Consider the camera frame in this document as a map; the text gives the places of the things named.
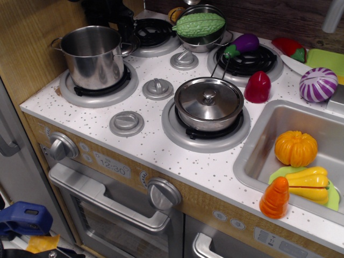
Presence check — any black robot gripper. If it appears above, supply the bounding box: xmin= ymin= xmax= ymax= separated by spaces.
xmin=83 ymin=0 xmax=134 ymax=42

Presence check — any steel pot lid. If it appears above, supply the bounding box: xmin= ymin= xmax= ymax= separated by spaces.
xmin=120 ymin=34 xmax=140 ymax=56

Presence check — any tall steel stock pot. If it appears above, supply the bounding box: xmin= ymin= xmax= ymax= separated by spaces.
xmin=51 ymin=26 xmax=125 ymax=91

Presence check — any steel bowl pot at back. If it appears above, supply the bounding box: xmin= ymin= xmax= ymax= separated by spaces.
xmin=176 ymin=4 xmax=233 ymax=53

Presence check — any small steel pan lid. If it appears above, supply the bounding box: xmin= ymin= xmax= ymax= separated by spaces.
xmin=175 ymin=78 xmax=243 ymax=121

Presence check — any steel saucepan with lid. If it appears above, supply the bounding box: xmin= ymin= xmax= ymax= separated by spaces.
xmin=174 ymin=55 xmax=245 ymax=132

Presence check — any back left burner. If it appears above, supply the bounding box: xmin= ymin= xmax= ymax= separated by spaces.
xmin=132 ymin=18 xmax=181 ymax=58

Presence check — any burner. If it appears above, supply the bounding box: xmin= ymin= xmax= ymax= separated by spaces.
xmin=132 ymin=18 xmax=181 ymax=58
xmin=59 ymin=62 xmax=138 ymax=108
xmin=207 ymin=45 xmax=283 ymax=88
xmin=161 ymin=99 xmax=250 ymax=154

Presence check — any yellow toy fruit at back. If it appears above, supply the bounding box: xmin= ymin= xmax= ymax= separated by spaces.
xmin=168 ymin=7 xmax=185 ymax=23

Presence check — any front left burner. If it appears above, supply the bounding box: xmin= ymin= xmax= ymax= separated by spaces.
xmin=59 ymin=62 xmax=138 ymax=108

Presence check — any grey stove knob middle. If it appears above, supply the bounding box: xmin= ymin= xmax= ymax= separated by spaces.
xmin=142 ymin=78 xmax=174 ymax=101

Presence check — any grey stove knob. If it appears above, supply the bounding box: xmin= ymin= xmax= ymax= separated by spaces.
xmin=170 ymin=50 xmax=199 ymax=70
xmin=142 ymin=78 xmax=174 ymax=101
xmin=109 ymin=111 xmax=145 ymax=137

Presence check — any green toy bitter gourd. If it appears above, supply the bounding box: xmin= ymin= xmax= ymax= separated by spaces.
xmin=172 ymin=13 xmax=226 ymax=38

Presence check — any grey stove knob back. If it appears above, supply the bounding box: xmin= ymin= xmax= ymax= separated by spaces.
xmin=170 ymin=50 xmax=199 ymax=70

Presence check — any grey stove knob front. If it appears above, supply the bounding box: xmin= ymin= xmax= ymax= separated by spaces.
xmin=109 ymin=111 xmax=145 ymax=137

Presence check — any left oven dial knob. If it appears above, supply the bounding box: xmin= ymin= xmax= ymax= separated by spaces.
xmin=49 ymin=132 xmax=79 ymax=161

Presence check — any oven dial knob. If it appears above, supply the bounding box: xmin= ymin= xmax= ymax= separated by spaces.
xmin=147 ymin=177 xmax=182 ymax=211
xmin=49 ymin=132 xmax=79 ymax=161

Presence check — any oven clock display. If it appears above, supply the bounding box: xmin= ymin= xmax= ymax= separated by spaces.
xmin=93 ymin=151 xmax=131 ymax=178

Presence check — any purple toy eggplant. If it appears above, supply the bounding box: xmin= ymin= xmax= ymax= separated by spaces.
xmin=223 ymin=33 xmax=260 ymax=59

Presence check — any back right burner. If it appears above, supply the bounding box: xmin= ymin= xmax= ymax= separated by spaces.
xmin=207 ymin=45 xmax=283 ymax=88

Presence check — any front right burner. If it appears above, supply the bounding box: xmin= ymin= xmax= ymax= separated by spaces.
xmin=161 ymin=99 xmax=250 ymax=154

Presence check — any red toy pepper half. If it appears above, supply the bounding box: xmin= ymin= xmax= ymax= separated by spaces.
xmin=244 ymin=71 xmax=271 ymax=104

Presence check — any red toy chili pepper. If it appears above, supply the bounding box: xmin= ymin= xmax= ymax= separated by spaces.
xmin=271 ymin=37 xmax=307 ymax=63

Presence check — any right oven dial knob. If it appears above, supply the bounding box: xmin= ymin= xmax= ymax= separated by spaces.
xmin=147 ymin=177 xmax=182 ymax=211

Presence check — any white toy knife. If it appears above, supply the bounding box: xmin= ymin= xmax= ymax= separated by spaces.
xmin=280 ymin=55 xmax=312 ymax=76

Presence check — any grey toy sink basin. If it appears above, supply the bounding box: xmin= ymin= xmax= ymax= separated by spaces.
xmin=233 ymin=100 xmax=343 ymax=225

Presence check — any blue clamp tool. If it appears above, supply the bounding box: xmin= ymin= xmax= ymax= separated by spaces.
xmin=1 ymin=202 xmax=53 ymax=237

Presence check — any purple white toy onion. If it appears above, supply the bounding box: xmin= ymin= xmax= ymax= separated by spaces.
xmin=299 ymin=67 xmax=338 ymax=103

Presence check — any orange toy pumpkin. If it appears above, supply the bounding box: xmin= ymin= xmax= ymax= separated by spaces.
xmin=275 ymin=131 xmax=318 ymax=167

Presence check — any grey faucet pipe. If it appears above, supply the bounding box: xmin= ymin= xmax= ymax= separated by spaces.
xmin=322 ymin=0 xmax=343 ymax=33

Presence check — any yellow paper scrap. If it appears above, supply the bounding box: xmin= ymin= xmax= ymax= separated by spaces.
xmin=26 ymin=234 xmax=60 ymax=254

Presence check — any green toy cutting board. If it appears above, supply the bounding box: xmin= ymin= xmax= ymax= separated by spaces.
xmin=305 ymin=48 xmax=344 ymax=76

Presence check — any orange toy carrot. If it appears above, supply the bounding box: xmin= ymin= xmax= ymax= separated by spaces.
xmin=259 ymin=176 xmax=290 ymax=219

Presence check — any yellow toy banana bunch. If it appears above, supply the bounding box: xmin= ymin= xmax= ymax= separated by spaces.
xmin=285 ymin=167 xmax=329 ymax=205

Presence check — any light green toy plate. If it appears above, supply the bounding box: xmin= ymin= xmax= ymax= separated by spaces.
xmin=269 ymin=166 xmax=340 ymax=211

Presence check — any grey fridge door handle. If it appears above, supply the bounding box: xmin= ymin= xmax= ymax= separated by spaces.
xmin=1 ymin=119 xmax=20 ymax=157

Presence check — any grey oven door handle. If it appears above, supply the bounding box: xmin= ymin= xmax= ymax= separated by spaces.
xmin=49 ymin=163 xmax=170 ymax=234

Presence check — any grey dishwasher door handle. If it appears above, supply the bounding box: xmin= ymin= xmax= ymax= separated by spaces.
xmin=192 ymin=233 xmax=223 ymax=258

